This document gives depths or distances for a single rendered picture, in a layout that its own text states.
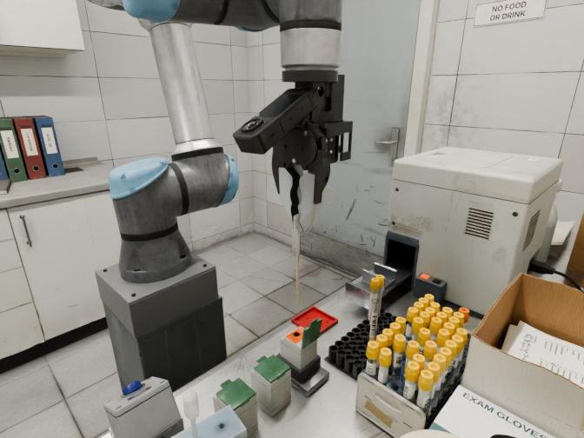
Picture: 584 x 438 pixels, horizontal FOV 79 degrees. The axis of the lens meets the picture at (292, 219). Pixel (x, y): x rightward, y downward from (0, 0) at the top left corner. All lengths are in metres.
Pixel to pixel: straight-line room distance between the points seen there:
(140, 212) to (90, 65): 2.01
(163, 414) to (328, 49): 0.50
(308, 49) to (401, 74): 1.82
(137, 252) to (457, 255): 0.66
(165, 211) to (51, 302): 1.51
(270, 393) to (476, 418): 0.26
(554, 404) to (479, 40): 1.84
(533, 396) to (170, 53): 0.82
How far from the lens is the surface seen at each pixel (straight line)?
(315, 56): 0.45
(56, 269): 2.14
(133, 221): 0.75
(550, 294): 0.74
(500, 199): 0.76
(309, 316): 0.76
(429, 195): 0.81
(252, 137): 0.40
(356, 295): 0.77
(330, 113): 0.49
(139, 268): 0.79
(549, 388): 0.53
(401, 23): 2.29
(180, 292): 0.77
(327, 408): 0.60
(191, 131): 0.80
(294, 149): 0.46
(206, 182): 0.78
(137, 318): 0.75
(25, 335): 2.25
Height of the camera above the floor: 1.32
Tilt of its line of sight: 20 degrees down
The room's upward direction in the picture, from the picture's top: straight up
